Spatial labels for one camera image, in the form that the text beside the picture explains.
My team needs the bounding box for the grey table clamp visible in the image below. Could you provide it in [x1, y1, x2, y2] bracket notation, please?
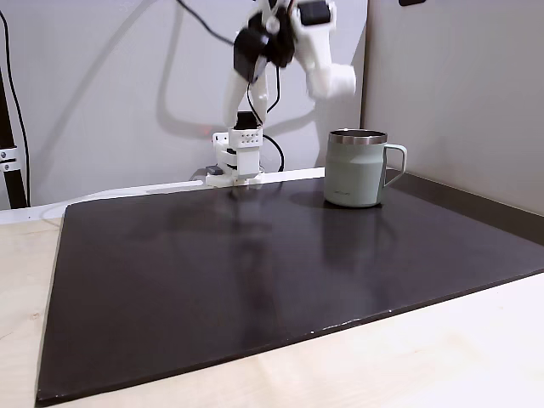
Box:
[189, 164, 224, 181]

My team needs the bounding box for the black stand pole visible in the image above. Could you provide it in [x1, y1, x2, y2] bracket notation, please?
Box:
[0, 63, 27, 210]

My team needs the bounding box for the pale green metal mug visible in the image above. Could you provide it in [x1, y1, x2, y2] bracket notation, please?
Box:
[323, 128, 408, 209]

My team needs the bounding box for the black table mat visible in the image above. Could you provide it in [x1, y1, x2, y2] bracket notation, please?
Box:
[35, 172, 544, 403]

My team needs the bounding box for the white gauze wad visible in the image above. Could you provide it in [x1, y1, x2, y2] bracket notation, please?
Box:
[326, 62, 358, 99]

